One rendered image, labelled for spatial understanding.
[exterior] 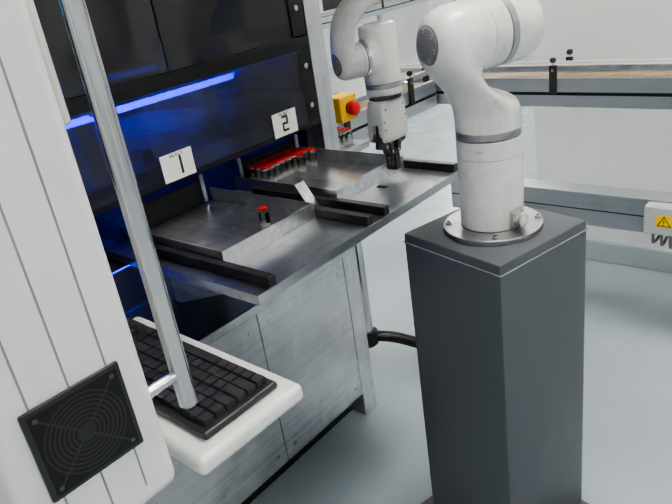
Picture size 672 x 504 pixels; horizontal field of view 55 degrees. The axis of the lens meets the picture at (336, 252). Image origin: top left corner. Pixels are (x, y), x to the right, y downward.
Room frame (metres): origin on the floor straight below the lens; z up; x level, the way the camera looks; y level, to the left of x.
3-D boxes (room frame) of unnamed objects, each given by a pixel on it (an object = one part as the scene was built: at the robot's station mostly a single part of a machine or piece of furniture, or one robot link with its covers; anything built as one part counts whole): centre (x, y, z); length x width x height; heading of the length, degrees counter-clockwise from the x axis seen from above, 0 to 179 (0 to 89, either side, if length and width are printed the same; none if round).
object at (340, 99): (1.84, -0.07, 0.99); 0.08 x 0.07 x 0.07; 47
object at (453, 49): (1.15, -0.28, 1.16); 0.19 x 0.12 x 0.24; 113
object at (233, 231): (1.33, 0.24, 0.90); 0.34 x 0.26 x 0.04; 47
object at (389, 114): (1.50, -0.17, 1.03); 0.10 x 0.07 x 0.11; 136
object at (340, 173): (1.57, 0.01, 0.90); 0.34 x 0.26 x 0.04; 47
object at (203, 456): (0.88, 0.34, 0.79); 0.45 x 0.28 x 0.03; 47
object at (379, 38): (1.50, -0.16, 1.17); 0.09 x 0.08 x 0.13; 113
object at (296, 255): (1.40, 0.08, 0.87); 0.70 x 0.48 x 0.02; 137
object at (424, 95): (2.14, -0.17, 0.92); 0.69 x 0.15 x 0.16; 137
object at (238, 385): (0.91, 0.31, 0.82); 0.40 x 0.14 x 0.02; 45
